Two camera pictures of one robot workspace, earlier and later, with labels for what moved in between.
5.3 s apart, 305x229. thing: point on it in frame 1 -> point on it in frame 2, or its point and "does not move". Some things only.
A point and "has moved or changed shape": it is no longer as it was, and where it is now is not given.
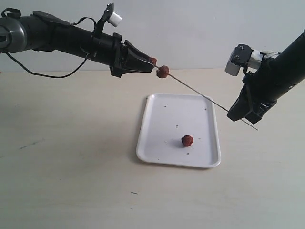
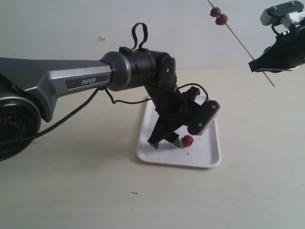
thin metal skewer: x=204 y=96 -> x=242 y=45
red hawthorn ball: x=163 y=71 has moved or changed shape
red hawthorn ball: x=187 y=140 does not move
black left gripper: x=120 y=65 -> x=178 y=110
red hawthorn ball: x=154 y=61 has moved or changed shape
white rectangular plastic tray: x=167 y=118 does not move
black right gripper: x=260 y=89 -> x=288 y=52
